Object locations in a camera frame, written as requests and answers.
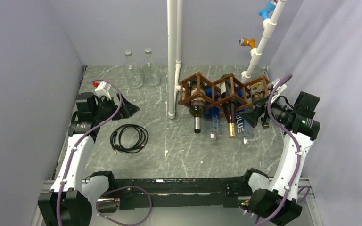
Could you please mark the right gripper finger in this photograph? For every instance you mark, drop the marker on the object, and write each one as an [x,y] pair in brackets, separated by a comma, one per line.
[251,116]
[261,102]

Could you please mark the clear blue-label bottle left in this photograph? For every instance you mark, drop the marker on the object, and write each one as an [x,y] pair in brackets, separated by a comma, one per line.
[212,122]

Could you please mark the dark green wine bottle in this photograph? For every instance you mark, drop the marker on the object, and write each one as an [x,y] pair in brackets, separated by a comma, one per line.
[197,105]

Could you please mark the small dark bottle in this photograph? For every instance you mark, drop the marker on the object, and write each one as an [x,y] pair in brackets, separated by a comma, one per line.
[257,92]

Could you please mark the brown bottle gold foil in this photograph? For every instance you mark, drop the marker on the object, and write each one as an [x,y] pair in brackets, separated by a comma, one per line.
[229,107]

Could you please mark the white vertical pvc pipe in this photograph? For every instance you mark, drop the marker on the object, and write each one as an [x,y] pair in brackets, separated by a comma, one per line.
[174,33]

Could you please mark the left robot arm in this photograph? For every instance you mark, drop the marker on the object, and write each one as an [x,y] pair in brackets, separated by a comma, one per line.
[69,202]

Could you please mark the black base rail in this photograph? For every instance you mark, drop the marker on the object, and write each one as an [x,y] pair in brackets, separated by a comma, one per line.
[132,193]

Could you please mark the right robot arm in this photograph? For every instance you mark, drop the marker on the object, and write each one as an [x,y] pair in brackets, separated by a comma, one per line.
[276,199]

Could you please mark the blue pipe valve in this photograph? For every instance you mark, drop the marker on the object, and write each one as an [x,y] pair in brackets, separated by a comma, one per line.
[270,7]

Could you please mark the clear bottle dark label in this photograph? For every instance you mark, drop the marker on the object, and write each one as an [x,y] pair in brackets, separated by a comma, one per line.
[150,69]

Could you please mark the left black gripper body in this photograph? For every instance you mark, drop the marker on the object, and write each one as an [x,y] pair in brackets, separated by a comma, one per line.
[107,108]

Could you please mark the white angled pvc pipe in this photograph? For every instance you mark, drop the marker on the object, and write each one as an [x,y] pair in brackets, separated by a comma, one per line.
[269,26]

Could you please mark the clear bottle with cork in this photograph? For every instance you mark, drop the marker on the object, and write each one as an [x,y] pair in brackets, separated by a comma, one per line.
[132,71]

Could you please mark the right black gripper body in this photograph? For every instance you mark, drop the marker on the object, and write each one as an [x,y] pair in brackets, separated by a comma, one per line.
[278,112]

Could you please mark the brown wooden wine rack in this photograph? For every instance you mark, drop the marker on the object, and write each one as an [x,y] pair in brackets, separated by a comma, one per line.
[239,91]

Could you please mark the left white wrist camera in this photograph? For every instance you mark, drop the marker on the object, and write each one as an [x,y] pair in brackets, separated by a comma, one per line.
[102,89]

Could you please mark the clear blue-label bottle right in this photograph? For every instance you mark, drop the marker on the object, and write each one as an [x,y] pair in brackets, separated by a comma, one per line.
[244,132]

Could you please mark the clear blue-label bottle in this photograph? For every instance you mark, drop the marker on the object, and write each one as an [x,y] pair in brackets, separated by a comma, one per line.
[244,132]
[212,122]

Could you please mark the orange pipe valve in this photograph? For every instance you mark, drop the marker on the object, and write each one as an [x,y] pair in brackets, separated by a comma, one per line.
[247,42]

